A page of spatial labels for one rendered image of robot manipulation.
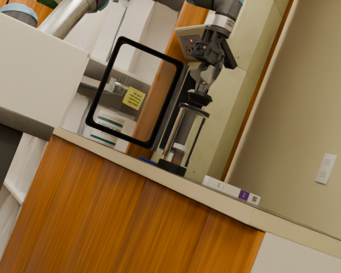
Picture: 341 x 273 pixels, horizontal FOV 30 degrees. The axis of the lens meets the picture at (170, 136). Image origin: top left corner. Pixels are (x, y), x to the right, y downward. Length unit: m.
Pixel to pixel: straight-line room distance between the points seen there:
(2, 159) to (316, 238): 0.83
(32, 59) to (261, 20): 1.12
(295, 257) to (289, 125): 1.33
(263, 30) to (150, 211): 0.99
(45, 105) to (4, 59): 0.16
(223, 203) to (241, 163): 1.45
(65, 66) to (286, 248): 0.75
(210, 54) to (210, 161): 0.53
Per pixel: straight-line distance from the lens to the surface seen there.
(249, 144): 2.93
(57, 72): 1.72
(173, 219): 1.74
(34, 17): 1.95
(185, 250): 1.63
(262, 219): 1.39
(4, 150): 1.74
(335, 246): 1.51
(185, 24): 2.81
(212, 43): 2.13
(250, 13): 2.53
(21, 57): 1.71
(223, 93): 2.47
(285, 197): 2.57
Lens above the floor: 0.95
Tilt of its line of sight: 3 degrees up
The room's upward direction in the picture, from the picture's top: 21 degrees clockwise
